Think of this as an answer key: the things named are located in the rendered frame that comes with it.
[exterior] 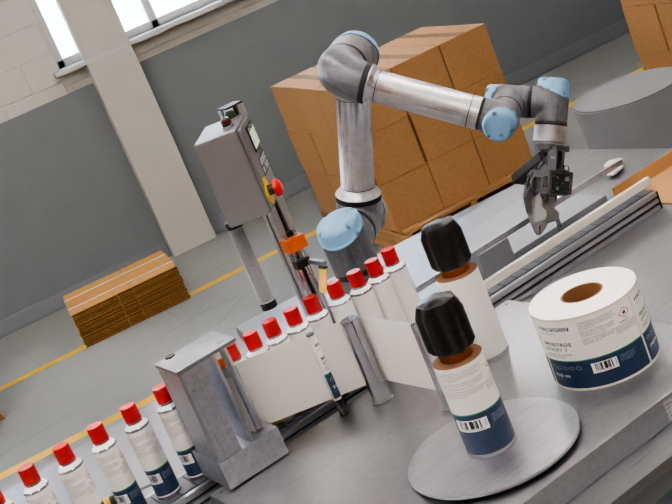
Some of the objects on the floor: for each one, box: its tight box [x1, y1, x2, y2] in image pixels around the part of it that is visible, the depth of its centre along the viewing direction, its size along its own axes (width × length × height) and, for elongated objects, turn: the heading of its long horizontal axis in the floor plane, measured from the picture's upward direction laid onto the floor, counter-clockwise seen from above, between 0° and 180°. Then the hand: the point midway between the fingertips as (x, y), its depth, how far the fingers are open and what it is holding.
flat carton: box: [63, 250, 191, 348], centre depth 715 cm, size 64×52×20 cm
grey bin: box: [573, 67, 672, 149], centre depth 515 cm, size 46×46×62 cm
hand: (536, 229), depth 295 cm, fingers closed
